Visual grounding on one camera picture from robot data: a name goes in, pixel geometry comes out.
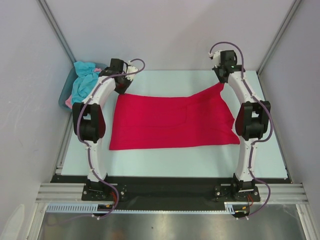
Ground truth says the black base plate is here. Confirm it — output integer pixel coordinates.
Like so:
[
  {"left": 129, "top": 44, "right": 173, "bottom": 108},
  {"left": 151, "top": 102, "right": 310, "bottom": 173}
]
[{"left": 49, "top": 176, "right": 293, "bottom": 212}]

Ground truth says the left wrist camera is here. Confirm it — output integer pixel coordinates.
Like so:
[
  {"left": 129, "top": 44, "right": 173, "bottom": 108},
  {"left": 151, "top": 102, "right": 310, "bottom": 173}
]
[{"left": 125, "top": 61, "right": 140, "bottom": 82}]

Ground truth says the aluminium frame rail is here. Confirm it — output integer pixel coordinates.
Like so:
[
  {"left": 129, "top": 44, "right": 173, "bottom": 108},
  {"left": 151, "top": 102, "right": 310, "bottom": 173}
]
[{"left": 35, "top": 183, "right": 309, "bottom": 205}]

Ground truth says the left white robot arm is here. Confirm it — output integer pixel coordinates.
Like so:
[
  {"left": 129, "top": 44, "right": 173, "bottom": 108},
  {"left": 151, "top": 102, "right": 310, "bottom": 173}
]
[{"left": 72, "top": 58, "right": 139, "bottom": 182}]

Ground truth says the cyan t shirt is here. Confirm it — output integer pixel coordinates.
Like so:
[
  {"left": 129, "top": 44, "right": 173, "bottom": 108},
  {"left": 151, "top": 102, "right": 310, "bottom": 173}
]
[{"left": 70, "top": 61, "right": 101, "bottom": 105}]

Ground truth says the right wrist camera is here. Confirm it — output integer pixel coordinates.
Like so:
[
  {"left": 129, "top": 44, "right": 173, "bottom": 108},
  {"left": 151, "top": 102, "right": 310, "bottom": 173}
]
[{"left": 208, "top": 50, "right": 221, "bottom": 63}]

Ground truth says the red t shirt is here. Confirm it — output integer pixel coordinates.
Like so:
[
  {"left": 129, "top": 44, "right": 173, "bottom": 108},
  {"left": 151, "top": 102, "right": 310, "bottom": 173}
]
[{"left": 109, "top": 83, "right": 240, "bottom": 151}]

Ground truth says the grey plastic bin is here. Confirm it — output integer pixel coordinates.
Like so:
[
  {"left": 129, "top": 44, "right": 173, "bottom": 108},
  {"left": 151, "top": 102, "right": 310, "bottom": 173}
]
[{"left": 58, "top": 61, "right": 107, "bottom": 112}]

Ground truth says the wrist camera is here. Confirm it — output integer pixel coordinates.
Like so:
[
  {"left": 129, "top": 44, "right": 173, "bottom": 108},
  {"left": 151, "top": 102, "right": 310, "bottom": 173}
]
[
  {"left": 208, "top": 50, "right": 221, "bottom": 63},
  {"left": 125, "top": 61, "right": 140, "bottom": 82}
]

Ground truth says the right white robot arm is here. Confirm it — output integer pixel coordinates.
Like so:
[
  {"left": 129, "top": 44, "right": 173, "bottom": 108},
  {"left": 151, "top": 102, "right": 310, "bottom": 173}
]
[{"left": 209, "top": 50, "right": 271, "bottom": 201}]

